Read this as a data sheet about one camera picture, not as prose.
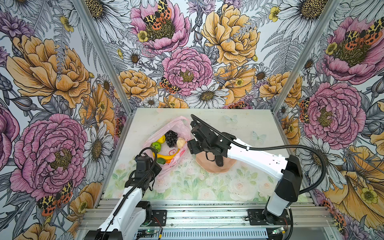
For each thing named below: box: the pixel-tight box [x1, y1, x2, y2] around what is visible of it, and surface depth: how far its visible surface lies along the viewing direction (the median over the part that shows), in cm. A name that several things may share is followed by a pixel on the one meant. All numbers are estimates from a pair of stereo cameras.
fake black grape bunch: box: [164, 130, 178, 148], surface depth 101 cm
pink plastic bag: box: [143, 116, 191, 177], surface depth 97 cm
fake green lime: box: [156, 157, 166, 165], surface depth 91 cm
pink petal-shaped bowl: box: [195, 151, 237, 173], surface depth 91 cm
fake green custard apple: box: [150, 142, 162, 154], surface depth 96 cm
